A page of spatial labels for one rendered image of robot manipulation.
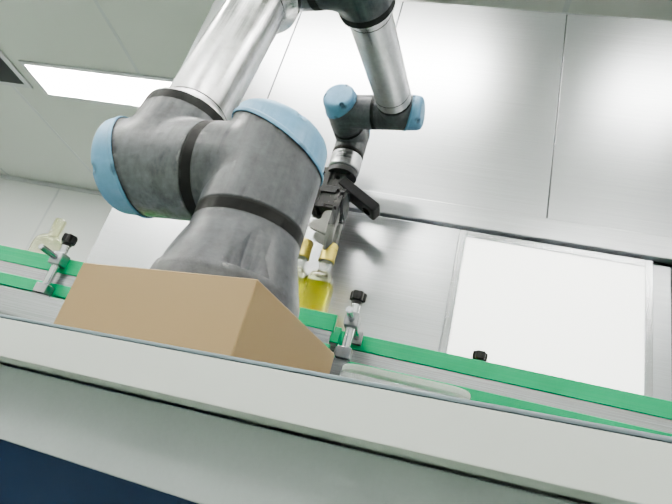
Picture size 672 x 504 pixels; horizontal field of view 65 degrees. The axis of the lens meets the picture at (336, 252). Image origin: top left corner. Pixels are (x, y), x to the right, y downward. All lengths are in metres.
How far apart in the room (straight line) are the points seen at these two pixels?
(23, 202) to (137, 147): 5.54
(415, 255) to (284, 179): 0.78
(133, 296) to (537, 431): 0.32
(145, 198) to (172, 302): 0.21
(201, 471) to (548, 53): 1.54
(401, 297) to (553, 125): 0.65
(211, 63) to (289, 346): 0.40
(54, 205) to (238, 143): 5.40
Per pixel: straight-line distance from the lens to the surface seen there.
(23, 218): 6.03
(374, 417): 0.33
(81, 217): 5.67
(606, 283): 1.33
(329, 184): 1.22
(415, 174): 1.42
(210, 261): 0.47
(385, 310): 1.22
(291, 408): 0.35
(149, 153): 0.60
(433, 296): 1.23
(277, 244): 0.50
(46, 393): 0.54
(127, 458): 0.47
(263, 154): 0.53
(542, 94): 1.63
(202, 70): 0.71
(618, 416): 1.07
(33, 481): 1.08
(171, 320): 0.43
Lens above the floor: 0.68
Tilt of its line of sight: 24 degrees up
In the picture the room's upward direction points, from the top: 16 degrees clockwise
